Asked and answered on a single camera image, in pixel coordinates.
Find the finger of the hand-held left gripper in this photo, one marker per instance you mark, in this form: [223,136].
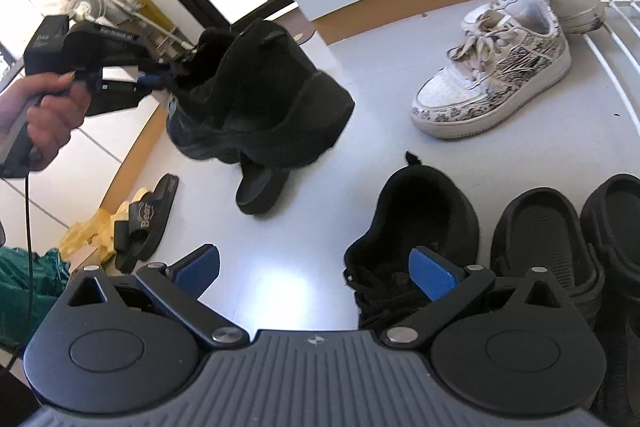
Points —
[150,82]

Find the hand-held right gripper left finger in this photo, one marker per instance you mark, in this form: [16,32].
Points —
[197,269]

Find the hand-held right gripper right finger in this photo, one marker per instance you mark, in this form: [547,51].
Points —
[435,274]

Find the black sneaker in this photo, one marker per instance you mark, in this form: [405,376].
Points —
[260,97]
[425,207]

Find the floral print white sneaker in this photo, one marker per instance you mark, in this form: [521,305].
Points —
[490,87]

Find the person's left hand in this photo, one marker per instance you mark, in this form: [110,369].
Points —
[57,117]

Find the white floor fan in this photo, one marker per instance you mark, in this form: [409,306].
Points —
[87,6]

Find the black slide sandal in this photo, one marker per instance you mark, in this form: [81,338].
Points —
[122,252]
[160,197]

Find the yellow cloth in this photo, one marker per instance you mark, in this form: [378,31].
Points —
[95,232]

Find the green plastic bag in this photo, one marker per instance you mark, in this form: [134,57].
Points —
[30,287]

